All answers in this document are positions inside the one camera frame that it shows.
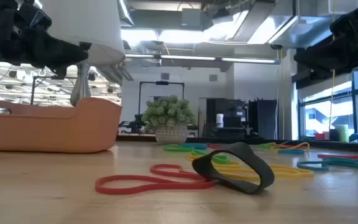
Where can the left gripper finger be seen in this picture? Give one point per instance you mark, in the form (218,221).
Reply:
(59,73)
(54,51)

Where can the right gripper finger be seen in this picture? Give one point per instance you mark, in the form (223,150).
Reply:
(325,57)

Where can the red rubber band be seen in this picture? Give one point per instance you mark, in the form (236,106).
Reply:
(214,146)
(120,177)
(337,156)

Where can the teal rubber band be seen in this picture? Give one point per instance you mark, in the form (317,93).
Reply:
(353,160)
(299,165)

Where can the green rubber band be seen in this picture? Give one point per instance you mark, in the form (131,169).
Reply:
(221,159)
(174,148)
(266,145)

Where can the black background robot arm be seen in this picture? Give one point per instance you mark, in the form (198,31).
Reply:
(137,123)

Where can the orange plastic bin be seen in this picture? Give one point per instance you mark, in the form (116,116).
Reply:
(51,133)

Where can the wide black rubber band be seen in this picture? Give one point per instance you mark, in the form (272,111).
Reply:
(241,147)

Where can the white shade silver table lamp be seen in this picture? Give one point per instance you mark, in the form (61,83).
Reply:
(82,21)

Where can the pale green roll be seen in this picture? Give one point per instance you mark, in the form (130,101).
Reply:
(342,133)

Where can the small red box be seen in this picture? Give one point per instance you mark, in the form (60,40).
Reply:
(319,136)

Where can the black cabinet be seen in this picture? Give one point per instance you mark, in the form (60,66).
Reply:
(264,119)

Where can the potted green artificial plant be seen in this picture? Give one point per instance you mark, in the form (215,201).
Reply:
(168,113)

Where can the white canister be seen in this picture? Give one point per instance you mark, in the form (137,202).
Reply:
(219,120)

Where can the black equipment rack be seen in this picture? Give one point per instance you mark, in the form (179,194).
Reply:
(211,112)

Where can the long ceiling light strip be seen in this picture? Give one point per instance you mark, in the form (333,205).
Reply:
(185,58)

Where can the grey ceiling box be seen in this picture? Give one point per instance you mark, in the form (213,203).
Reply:
(191,17)

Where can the black background rig frame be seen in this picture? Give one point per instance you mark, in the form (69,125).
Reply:
(32,90)
(162,82)

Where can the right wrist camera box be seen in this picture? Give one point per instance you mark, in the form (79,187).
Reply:
(346,25)

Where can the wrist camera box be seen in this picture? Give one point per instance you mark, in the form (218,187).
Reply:
(37,17)
(346,25)

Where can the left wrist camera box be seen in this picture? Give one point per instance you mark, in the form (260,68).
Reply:
(37,17)

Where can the dome security camera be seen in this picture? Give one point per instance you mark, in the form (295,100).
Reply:
(276,47)

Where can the black aluminium table frame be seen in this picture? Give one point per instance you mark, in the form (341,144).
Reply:
(337,144)

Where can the grey wall vent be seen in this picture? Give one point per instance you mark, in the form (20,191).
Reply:
(165,76)
(213,78)

